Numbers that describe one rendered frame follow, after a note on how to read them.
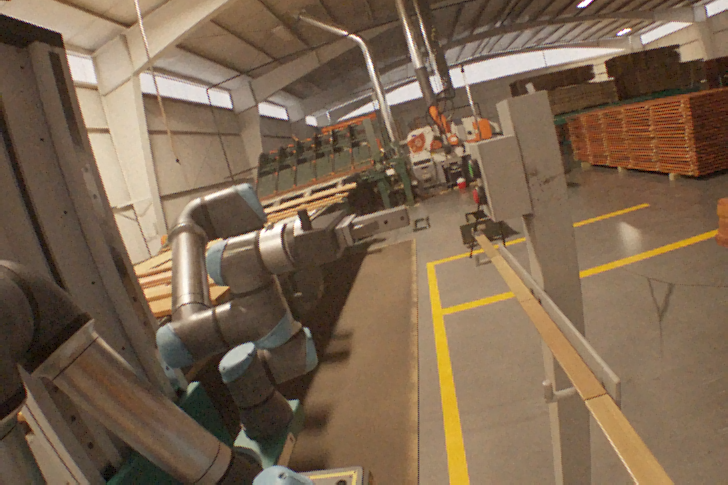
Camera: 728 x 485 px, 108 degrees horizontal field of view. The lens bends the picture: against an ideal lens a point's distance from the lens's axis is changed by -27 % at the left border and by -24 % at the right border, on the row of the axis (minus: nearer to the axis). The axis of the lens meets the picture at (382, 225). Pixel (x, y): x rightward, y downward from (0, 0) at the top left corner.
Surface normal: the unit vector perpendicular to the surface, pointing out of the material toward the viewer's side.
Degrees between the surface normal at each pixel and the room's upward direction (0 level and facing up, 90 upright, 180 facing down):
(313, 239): 90
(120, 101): 90
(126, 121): 90
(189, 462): 83
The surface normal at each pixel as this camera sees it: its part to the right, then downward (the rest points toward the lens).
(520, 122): -0.08, 0.22
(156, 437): 0.59, -0.15
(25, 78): 0.96, -0.26
